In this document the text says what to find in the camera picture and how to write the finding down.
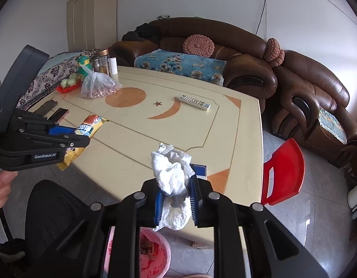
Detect white cup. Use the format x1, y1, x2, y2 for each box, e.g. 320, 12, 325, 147
110, 57, 118, 75

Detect brown leather armchair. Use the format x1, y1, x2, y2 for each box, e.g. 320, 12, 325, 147
267, 50, 357, 167

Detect black phone pink case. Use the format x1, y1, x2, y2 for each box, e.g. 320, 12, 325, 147
48, 108, 69, 123

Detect patterned bed cover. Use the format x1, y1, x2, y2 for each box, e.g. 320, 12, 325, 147
17, 49, 99, 111

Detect pink cushion on armrest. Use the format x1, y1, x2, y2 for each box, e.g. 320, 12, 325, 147
263, 38, 285, 68

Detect cream dining table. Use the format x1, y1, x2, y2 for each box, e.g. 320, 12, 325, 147
27, 65, 265, 246

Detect cream wooden cabinet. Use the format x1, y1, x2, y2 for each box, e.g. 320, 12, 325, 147
66, 0, 117, 51

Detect blue floral sofa blanket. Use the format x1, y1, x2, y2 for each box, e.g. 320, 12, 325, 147
134, 49, 226, 86

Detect white plastic bag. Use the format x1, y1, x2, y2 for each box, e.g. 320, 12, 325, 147
151, 143, 195, 232

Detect person left hand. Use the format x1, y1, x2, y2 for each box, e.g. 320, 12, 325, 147
0, 170, 18, 208

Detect glass jar with lid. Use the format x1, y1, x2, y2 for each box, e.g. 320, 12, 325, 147
92, 48, 111, 76

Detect white remote control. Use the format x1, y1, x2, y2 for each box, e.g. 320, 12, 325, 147
176, 95, 211, 111

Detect yellow snack wrapper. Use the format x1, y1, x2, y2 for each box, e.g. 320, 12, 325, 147
57, 114, 108, 171

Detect pink round cushion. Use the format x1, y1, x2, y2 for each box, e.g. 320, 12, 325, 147
182, 35, 215, 58

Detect red fruit tray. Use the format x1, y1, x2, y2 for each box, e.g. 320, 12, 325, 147
56, 73, 81, 93

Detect blue and white medicine box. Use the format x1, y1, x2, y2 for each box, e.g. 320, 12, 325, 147
190, 163, 207, 180

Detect pink trash bin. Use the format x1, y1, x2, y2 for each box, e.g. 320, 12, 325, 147
104, 226, 172, 278

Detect red plastic stool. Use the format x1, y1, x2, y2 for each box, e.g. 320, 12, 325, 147
261, 139, 306, 205

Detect dark phone on table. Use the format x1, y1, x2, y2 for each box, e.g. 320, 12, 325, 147
34, 100, 58, 116

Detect clear bag of peanuts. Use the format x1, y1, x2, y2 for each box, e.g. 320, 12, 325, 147
80, 65, 122, 99

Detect black office chair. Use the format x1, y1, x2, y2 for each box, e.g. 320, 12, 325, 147
0, 179, 89, 278

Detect brown leather sofa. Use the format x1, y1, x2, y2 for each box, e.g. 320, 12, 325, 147
109, 17, 284, 111

